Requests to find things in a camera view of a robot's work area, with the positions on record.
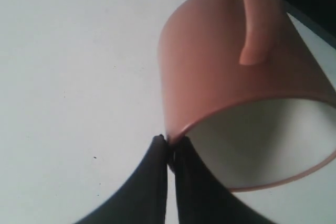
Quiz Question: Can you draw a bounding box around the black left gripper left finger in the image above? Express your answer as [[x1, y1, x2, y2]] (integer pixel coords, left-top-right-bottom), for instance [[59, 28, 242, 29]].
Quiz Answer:
[[78, 135, 168, 223]]

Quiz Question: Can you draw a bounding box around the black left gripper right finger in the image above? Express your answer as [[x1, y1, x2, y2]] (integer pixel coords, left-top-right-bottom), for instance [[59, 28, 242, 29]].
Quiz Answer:
[[170, 136, 260, 223]]

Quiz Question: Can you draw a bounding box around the pink ceramic mug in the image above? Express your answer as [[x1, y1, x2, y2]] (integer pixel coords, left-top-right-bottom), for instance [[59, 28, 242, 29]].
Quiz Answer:
[[158, 0, 335, 191]]

